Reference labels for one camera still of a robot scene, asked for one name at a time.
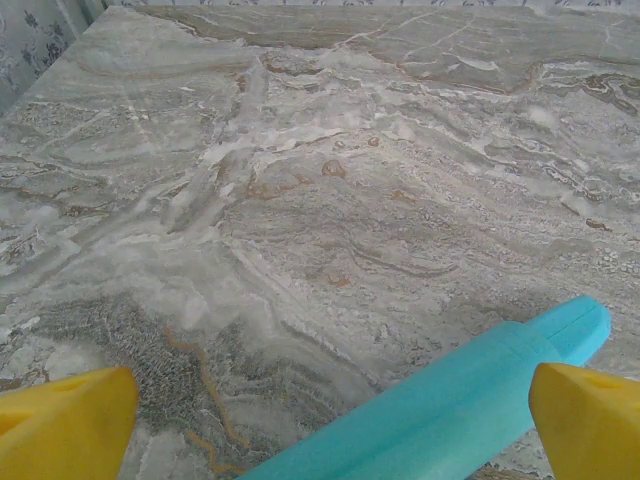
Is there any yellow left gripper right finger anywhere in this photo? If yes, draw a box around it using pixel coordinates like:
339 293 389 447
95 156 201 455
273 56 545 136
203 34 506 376
528 361 640 480

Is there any teal plastic tube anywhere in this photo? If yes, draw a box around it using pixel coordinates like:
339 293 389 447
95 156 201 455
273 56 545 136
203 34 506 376
238 294 613 480

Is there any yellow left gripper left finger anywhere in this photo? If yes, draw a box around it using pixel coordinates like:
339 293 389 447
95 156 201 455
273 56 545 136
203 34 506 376
0 366 141 480

